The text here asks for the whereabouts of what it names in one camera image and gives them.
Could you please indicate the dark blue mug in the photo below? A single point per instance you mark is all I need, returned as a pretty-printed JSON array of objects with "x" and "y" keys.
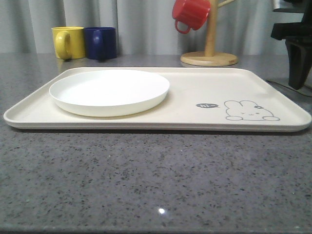
[{"x": 100, "y": 42}]

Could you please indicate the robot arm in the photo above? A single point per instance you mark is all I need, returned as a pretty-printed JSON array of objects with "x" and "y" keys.
[{"x": 291, "y": 6}]

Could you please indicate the wooden mug tree stand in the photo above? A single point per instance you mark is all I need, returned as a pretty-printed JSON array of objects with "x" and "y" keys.
[{"x": 209, "y": 57}]

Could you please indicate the yellow mug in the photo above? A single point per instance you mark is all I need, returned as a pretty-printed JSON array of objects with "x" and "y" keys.
[{"x": 69, "y": 42}]

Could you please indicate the grey curtain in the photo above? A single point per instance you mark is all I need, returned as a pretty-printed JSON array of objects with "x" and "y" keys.
[{"x": 143, "y": 26}]

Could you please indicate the silver fork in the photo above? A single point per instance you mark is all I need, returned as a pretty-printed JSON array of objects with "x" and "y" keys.
[{"x": 276, "y": 83}]

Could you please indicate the cream rabbit serving tray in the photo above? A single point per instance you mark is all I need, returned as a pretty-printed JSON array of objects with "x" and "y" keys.
[{"x": 205, "y": 99}]

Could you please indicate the red mug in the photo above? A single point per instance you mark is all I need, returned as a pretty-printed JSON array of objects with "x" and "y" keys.
[{"x": 190, "y": 14}]

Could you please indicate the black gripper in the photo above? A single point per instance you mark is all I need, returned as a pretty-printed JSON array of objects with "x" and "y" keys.
[{"x": 298, "y": 36}]

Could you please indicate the white round plate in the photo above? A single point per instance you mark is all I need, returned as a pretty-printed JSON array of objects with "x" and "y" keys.
[{"x": 109, "y": 93}]

